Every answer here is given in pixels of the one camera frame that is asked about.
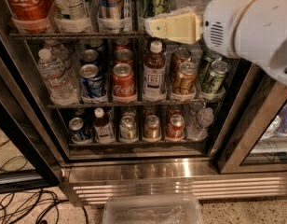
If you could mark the tea bottle bottom shelf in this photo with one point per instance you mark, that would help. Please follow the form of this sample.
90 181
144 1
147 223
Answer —
103 126

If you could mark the green LaCroix can rear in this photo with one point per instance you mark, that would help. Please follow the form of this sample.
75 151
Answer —
207 58

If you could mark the orange LaCroix can front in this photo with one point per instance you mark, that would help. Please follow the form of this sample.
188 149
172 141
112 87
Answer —
182 86

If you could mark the orange lacroix can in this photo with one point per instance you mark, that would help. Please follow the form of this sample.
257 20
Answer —
179 56
182 86

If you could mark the open glass fridge door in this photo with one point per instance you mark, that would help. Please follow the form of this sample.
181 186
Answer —
20 130

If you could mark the red coke can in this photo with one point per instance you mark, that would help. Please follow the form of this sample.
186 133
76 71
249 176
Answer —
124 56
124 89

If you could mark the water bottle bottom shelf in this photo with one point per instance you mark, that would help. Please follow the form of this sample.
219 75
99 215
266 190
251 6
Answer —
198 129

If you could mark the middle wire shelf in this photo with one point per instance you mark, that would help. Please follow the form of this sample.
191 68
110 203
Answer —
136 103

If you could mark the water bottle middle shelf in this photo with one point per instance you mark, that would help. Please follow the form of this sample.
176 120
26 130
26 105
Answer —
53 71

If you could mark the closed right fridge door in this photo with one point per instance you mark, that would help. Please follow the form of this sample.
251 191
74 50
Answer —
253 137

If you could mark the blue pepsi can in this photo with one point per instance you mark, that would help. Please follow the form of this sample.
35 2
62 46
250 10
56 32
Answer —
89 56
93 87
79 132

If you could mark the blue Pepsi can front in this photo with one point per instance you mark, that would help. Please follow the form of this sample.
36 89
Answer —
93 87

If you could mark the orange can bottom shelf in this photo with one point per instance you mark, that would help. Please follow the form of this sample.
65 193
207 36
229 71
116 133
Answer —
151 127

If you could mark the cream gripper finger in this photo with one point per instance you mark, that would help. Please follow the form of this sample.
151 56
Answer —
182 25

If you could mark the white-green can top shelf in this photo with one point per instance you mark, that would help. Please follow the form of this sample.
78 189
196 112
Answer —
73 16

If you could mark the white-green can bottom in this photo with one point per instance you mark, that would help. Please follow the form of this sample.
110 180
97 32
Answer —
128 129

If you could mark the orange LaCroix can rear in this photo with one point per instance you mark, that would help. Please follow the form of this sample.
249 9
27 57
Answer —
179 56

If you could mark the top wire shelf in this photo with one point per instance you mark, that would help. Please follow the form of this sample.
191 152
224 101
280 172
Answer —
35 36

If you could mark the wire shelf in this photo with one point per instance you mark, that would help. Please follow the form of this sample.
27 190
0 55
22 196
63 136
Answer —
35 36
136 103

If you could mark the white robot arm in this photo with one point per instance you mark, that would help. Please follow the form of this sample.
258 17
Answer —
253 30

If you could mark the red Coca-Cola can top shelf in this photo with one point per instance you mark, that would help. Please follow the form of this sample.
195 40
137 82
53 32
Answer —
31 16

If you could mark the red Coke can front middle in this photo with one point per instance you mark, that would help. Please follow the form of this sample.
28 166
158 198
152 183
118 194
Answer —
124 89

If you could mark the blue Red Bull can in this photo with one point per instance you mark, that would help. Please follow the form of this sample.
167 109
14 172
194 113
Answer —
114 16

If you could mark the steel fridge base grille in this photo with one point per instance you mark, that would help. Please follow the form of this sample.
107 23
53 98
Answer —
95 183

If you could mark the blue Pepsi can bottom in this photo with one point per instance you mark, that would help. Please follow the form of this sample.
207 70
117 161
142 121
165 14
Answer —
79 132

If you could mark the clear plastic bin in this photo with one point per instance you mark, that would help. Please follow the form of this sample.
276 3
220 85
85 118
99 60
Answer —
153 209

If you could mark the green LaCroix can front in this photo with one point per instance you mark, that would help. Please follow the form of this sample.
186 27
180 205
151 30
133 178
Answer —
212 85

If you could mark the brown tea bottle middle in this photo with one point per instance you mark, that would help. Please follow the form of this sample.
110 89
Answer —
154 67

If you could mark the red can bottom shelf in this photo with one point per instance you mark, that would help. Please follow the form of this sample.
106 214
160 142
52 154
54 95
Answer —
175 127

